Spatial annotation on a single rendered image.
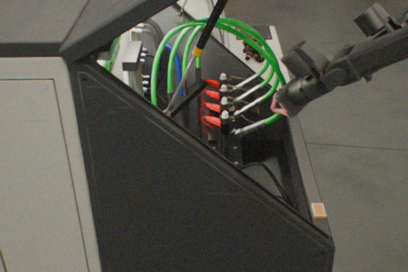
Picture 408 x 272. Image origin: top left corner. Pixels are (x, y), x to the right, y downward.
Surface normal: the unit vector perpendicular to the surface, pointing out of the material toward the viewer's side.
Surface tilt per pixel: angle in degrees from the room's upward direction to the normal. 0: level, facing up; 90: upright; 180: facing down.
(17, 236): 90
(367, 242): 0
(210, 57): 90
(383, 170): 0
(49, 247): 90
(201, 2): 90
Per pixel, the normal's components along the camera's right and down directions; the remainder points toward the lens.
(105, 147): -0.02, 0.51
